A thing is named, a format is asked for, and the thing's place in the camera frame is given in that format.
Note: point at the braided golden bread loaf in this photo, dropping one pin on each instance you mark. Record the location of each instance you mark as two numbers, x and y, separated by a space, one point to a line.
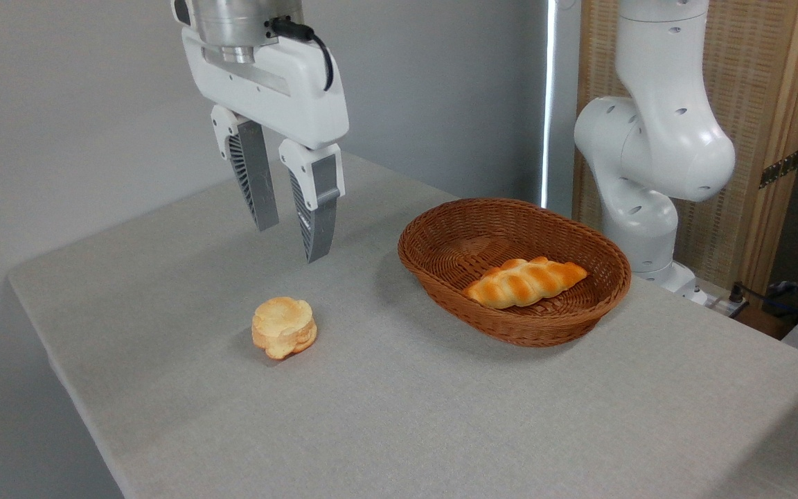
524 283

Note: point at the black power plug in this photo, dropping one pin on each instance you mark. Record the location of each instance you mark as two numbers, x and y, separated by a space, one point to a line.
737 294

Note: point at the grey fabric table cover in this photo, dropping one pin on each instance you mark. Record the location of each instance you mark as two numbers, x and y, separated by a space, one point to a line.
371 416

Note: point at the round pale bread bun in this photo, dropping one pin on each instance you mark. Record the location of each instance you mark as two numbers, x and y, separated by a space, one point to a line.
285 327

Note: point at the brown wicker oval basket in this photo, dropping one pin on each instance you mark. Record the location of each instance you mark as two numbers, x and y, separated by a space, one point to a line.
454 239

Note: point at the wooden rattan folding screen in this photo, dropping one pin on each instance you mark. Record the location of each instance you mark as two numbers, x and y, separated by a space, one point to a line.
752 76

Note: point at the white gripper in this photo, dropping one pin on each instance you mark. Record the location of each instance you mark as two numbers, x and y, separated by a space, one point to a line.
274 97

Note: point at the metal screen hinge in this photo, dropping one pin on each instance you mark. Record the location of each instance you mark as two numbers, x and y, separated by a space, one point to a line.
780 168

